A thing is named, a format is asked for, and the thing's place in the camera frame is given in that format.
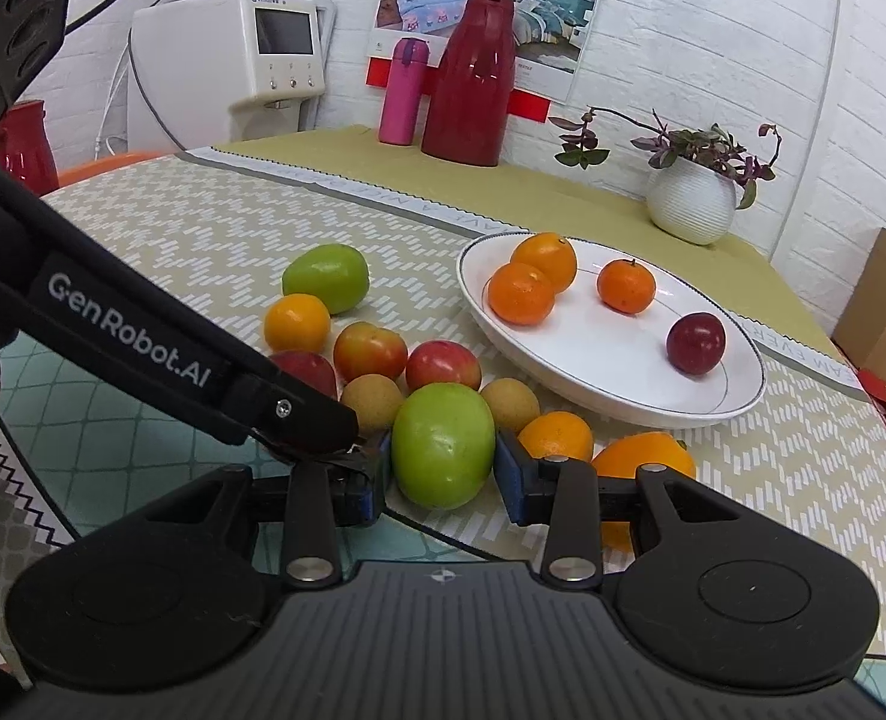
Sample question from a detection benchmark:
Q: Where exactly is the red yellow apple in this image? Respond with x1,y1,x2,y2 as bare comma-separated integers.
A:
334,322,409,383

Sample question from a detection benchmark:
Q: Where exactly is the brown longan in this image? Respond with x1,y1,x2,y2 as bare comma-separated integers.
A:
480,377,540,434
340,374,404,436

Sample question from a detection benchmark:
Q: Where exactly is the dark red plum front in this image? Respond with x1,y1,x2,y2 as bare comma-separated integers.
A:
269,351,338,400

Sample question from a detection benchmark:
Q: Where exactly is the patterned tablecloth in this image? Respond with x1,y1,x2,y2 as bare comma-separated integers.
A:
0,122,886,706

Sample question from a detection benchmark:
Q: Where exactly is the small yellow orange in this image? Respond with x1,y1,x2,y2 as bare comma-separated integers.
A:
262,294,331,353

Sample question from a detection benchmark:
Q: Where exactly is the purple green trailing plant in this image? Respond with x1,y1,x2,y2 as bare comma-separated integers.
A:
548,106,783,211

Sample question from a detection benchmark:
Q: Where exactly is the small orange kumquat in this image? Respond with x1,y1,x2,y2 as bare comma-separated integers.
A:
518,411,594,461

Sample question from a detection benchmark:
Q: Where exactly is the white water dispenser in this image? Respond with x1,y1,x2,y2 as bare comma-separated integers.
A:
125,0,337,153

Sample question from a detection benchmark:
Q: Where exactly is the white round plate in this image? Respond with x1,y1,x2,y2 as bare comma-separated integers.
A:
456,232,767,429

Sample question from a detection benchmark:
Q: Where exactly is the dark red plum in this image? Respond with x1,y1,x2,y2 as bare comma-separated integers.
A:
269,351,338,400
666,312,726,377

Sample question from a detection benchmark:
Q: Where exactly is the small green fruit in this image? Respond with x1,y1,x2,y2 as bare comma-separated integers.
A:
282,244,370,316

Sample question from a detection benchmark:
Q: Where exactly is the big green oval fruit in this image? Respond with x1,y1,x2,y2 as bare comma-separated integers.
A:
391,382,497,511

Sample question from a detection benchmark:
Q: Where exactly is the tangerine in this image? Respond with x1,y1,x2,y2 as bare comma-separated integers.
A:
596,259,656,316
486,262,555,327

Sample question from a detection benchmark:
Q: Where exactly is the red thermos jug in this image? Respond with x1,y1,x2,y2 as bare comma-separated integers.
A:
422,0,516,167

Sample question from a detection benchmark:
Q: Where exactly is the bedding poster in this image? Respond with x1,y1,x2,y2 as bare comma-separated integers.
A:
367,0,602,122

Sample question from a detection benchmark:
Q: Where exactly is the pink bottle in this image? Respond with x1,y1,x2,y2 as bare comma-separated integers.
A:
378,37,430,146

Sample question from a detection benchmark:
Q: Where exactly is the large orange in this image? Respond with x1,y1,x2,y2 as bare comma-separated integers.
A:
590,429,698,553

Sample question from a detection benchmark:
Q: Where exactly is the dark red plum back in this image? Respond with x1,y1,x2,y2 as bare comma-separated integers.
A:
666,312,726,377

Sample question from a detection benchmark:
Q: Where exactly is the red jug at left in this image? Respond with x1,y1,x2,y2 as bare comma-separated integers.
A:
0,99,59,195

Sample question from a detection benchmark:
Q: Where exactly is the white plant pot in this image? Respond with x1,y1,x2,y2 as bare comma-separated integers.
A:
644,160,737,245

